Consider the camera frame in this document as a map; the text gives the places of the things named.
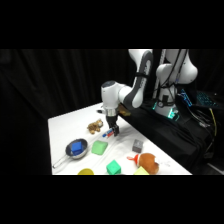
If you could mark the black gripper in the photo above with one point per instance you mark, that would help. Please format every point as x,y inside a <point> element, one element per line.
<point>111,118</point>

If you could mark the grey cube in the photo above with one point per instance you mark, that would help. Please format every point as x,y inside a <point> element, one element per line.
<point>137,146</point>

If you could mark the black robot stand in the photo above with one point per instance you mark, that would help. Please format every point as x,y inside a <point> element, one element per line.
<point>173,136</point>

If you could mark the brown wooden item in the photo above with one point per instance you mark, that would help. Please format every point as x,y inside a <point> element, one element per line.
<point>124,110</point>

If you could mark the brown round plush toy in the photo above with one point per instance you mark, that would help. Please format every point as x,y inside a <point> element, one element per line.
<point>149,163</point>

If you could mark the striped tiger plush toy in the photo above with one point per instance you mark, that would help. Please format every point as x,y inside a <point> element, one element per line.
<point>95,126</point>

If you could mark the black curtain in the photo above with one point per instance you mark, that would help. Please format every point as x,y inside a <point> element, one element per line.
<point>50,83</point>

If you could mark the small green cube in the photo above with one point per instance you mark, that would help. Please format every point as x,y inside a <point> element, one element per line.
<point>113,167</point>

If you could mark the light green block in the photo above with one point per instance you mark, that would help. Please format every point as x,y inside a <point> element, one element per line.
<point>141,171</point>

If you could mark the red marker pen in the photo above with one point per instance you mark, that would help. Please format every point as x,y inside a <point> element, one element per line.
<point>108,131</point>

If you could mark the white table cloth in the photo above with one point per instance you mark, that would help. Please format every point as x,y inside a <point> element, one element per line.
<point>66,126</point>

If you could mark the orange red toy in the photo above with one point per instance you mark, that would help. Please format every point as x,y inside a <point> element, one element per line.
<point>131,158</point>

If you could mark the backlit keyboard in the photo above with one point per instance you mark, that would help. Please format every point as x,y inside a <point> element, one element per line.
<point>206,99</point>

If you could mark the large green foam block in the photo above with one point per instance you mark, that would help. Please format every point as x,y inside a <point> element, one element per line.
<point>99,147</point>

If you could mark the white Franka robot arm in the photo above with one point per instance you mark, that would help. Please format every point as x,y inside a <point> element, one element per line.
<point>140,88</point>

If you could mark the silver metal strainer bowl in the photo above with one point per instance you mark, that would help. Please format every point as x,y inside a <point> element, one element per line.
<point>83,146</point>

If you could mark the blue block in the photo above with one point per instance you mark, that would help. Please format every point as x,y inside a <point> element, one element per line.
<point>76,147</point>

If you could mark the yellow rimmed plastic cup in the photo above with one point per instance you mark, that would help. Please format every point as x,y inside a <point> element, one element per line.
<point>86,172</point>

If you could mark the blue and white tube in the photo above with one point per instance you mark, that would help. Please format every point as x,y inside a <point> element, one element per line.
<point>104,135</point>

